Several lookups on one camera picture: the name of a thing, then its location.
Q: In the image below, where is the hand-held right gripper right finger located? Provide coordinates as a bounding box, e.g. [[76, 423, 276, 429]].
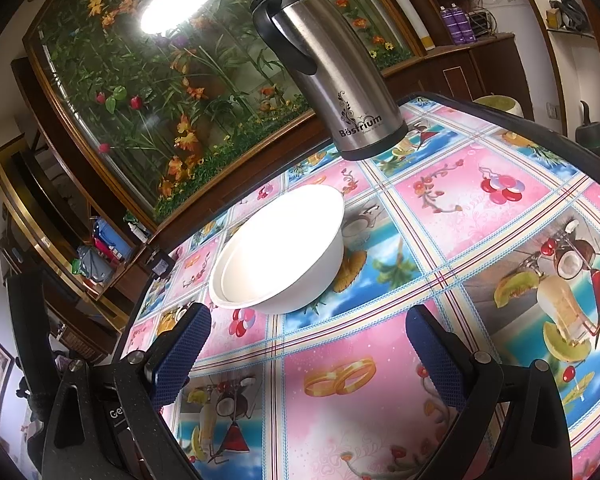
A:
[[405, 304, 576, 480]]

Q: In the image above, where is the colourful printed tablecloth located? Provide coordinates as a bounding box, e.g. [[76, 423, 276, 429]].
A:
[[117, 95, 600, 480]]

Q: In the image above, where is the dark gourd-shaped kettle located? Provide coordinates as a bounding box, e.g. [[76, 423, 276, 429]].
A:
[[575, 101, 600, 157]]

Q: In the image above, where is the purple spray can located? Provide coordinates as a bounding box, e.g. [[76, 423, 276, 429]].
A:
[[454, 4, 476, 43], [440, 4, 462, 45]]

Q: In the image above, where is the wire basket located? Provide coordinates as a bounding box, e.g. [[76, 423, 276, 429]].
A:
[[467, 7, 497, 37]]

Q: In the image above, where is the stainless steel thermos jug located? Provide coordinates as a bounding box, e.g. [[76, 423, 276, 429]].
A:
[[244, 0, 409, 162]]

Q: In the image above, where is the small dark jar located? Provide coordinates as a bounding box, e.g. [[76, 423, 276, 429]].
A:
[[150, 247, 174, 279]]

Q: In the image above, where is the white bowl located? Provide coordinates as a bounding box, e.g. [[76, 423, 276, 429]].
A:
[[208, 184, 346, 315]]

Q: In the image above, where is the cream plastic bucket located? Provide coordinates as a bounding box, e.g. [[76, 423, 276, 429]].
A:
[[472, 94, 524, 121]]

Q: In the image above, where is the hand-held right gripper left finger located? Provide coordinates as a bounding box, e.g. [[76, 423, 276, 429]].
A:
[[40, 302, 213, 480]]

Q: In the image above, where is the light blue bag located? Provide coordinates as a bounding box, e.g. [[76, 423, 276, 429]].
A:
[[75, 246, 113, 283]]

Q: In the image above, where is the wooden flower display cabinet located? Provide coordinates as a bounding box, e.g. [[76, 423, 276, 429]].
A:
[[10, 0, 431, 243]]

